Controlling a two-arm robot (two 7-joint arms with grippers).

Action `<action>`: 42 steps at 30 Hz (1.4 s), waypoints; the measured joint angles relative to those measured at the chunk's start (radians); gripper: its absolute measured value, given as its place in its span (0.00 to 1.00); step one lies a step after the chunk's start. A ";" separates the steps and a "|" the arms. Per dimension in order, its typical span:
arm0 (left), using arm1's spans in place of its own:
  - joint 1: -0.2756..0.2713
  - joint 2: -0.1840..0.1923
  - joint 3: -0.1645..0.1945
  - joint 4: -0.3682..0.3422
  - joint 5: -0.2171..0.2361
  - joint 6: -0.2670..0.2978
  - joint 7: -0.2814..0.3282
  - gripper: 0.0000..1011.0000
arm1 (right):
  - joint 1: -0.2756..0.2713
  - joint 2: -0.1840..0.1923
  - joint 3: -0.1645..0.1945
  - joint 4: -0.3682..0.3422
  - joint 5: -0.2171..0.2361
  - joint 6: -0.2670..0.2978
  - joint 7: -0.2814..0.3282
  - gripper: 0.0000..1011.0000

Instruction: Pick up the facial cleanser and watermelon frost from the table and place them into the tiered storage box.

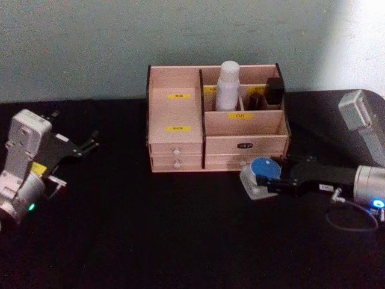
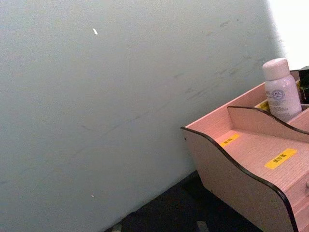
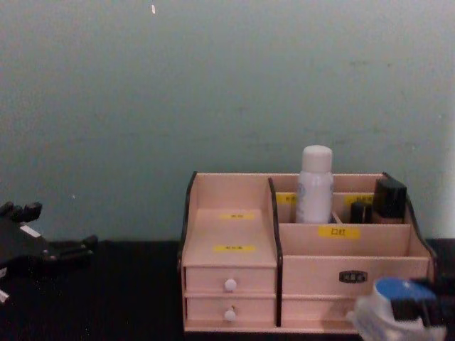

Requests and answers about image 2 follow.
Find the yellow label sticker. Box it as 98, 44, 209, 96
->
220, 133, 241, 148
264, 148, 298, 170
255, 100, 270, 113

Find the pale wall panel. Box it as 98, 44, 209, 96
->
0, 0, 287, 232

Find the black table cloth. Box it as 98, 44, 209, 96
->
104, 170, 264, 232

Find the white plastic bottle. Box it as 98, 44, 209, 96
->
262, 58, 303, 123

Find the pink wooden desk organizer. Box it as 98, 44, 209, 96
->
180, 70, 309, 232

